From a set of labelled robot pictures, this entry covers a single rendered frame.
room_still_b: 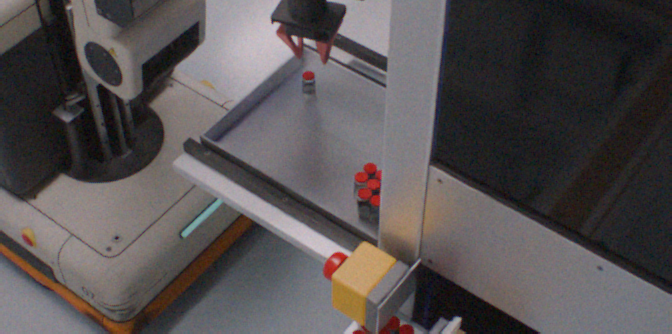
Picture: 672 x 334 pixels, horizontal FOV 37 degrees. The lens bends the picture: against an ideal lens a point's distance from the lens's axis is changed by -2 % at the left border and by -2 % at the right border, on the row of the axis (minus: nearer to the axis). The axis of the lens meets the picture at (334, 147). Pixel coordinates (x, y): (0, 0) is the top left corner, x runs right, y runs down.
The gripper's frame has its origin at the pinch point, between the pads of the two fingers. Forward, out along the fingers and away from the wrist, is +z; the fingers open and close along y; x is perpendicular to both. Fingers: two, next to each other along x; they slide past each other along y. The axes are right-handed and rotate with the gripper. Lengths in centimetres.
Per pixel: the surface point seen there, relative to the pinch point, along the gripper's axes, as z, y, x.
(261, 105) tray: 9.5, -8.1, -4.4
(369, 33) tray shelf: 10.8, 2.0, 19.2
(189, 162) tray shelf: 9.2, -13.4, -19.9
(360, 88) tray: 9.7, 5.9, 4.6
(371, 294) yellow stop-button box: -4.3, 25.7, -42.0
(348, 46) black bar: 8.8, 0.6, 12.8
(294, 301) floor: 98, -18, 14
